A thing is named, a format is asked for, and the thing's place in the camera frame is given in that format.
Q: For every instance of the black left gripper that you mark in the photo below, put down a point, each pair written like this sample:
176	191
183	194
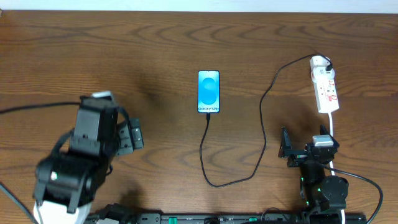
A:
131	137

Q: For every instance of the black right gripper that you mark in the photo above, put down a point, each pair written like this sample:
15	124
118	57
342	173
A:
301	157

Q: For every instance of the blue Galaxy smartphone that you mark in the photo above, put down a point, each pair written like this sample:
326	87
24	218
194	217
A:
208	94

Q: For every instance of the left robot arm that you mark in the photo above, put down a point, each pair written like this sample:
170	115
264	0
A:
80	161

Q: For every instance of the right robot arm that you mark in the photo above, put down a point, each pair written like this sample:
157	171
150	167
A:
325	195

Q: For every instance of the white USB charger plug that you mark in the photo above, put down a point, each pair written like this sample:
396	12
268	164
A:
319	61

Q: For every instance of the white power strip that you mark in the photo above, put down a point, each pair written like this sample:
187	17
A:
325	90

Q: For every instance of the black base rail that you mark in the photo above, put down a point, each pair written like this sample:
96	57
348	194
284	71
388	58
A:
156	218

